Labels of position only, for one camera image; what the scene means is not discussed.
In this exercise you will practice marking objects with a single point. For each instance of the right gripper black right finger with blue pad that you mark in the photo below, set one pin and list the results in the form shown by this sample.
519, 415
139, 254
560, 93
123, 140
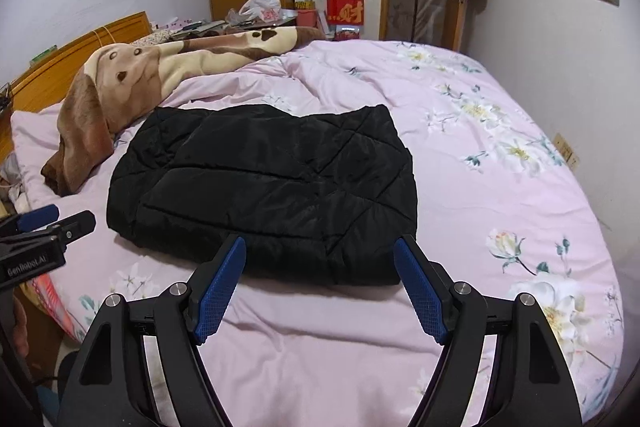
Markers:
427, 290

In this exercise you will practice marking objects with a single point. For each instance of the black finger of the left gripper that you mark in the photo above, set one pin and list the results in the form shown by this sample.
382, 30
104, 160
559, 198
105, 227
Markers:
70, 229

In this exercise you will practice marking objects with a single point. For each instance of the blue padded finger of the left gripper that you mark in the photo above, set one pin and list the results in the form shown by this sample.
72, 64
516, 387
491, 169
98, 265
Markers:
29, 221

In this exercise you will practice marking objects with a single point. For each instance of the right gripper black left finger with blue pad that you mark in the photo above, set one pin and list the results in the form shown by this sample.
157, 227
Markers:
212, 286

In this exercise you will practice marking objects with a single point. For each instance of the black quilted puffer jacket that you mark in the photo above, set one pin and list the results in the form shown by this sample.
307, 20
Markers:
317, 199

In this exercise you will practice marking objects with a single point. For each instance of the person's left hand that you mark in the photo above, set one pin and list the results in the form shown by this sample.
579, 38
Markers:
19, 331

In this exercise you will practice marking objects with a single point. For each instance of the pink pillow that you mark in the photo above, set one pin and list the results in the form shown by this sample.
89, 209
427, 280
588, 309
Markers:
35, 139

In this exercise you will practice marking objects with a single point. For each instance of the pink floral duvet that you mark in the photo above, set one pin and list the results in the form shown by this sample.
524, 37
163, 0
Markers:
498, 209

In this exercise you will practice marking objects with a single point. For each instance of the orange wooden headboard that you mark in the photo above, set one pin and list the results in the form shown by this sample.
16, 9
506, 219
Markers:
47, 82

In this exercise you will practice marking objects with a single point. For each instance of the brown cream bear blanket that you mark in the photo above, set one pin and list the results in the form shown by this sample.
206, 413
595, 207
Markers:
122, 82

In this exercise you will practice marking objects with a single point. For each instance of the white plastic bag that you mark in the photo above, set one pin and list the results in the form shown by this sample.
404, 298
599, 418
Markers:
261, 11

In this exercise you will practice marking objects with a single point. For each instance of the pink storage box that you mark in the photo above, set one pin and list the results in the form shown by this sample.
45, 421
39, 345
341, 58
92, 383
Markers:
307, 18

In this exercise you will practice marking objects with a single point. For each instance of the red gift box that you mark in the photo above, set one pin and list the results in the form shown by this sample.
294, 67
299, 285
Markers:
345, 12

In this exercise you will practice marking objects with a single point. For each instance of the wall power socket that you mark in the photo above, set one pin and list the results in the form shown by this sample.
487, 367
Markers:
567, 153

